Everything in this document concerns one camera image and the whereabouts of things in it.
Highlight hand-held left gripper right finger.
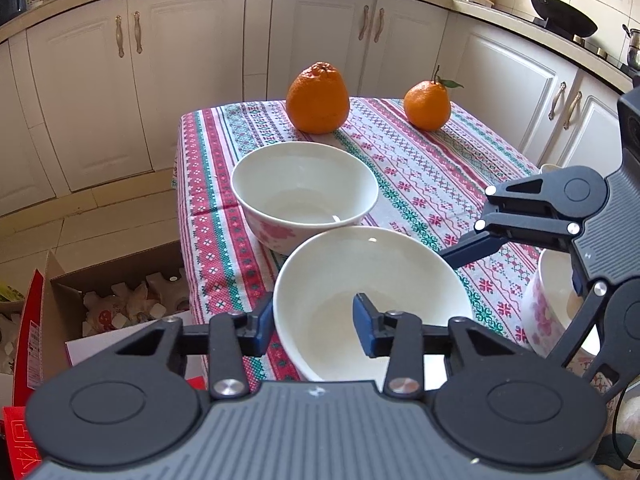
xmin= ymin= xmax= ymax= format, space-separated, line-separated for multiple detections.
xmin=352 ymin=292 xmax=523 ymax=400

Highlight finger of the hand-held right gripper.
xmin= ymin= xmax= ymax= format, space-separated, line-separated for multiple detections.
xmin=440 ymin=170 xmax=583 ymax=268
xmin=547 ymin=280 xmax=640 ymax=401

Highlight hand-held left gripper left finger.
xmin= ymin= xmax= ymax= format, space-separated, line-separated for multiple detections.
xmin=107 ymin=300 xmax=275 ymax=401

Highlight plain white bowl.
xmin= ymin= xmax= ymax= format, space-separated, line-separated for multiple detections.
xmin=273 ymin=226 xmax=473 ymax=382

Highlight pink floral white bowl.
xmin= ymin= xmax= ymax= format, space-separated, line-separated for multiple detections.
xmin=231 ymin=141 xmax=379 ymax=256
xmin=522 ymin=250 xmax=601 ymax=361

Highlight white cabinet door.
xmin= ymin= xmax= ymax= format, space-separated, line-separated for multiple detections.
xmin=445 ymin=12 xmax=578 ymax=166
xmin=267 ymin=0 xmax=381 ymax=106
xmin=0 ymin=30 xmax=58 ymax=216
xmin=555 ymin=70 xmax=633 ymax=171
xmin=372 ymin=0 xmax=451 ymax=106
xmin=25 ymin=0 xmax=153 ymax=193
xmin=127 ymin=0 xmax=248 ymax=171

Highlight red green patterned tablecloth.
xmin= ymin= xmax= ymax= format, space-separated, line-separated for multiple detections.
xmin=172 ymin=96 xmax=616 ymax=396

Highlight orange with green leaf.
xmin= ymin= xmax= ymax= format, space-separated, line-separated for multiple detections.
xmin=403 ymin=65 xmax=465 ymax=132

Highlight flat white box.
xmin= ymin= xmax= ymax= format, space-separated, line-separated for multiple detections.
xmin=65 ymin=310 xmax=207 ymax=392

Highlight steel kettle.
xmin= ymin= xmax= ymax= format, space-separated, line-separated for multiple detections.
xmin=622 ymin=24 xmax=640 ymax=71

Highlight open cardboard box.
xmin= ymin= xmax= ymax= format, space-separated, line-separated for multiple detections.
xmin=12 ymin=240 xmax=201 ymax=401

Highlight black gas stove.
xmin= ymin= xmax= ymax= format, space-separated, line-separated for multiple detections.
xmin=532 ymin=17 xmax=626 ymax=66

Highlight black wok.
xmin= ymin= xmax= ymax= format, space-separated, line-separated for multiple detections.
xmin=507 ymin=0 xmax=598 ymax=38

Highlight orange without leaf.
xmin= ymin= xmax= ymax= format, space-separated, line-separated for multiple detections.
xmin=285 ymin=61 xmax=350 ymax=135

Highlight red cardboard box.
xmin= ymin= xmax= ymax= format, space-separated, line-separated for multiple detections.
xmin=12 ymin=270 xmax=47 ymax=392

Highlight red printed paper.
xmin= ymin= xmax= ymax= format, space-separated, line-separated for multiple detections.
xmin=2 ymin=405 xmax=47 ymax=480

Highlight narrow white cabinet panel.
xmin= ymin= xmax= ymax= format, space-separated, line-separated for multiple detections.
xmin=244 ymin=0 xmax=275 ymax=103

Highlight black cable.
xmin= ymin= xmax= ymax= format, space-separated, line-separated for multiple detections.
xmin=611 ymin=390 xmax=640 ymax=468

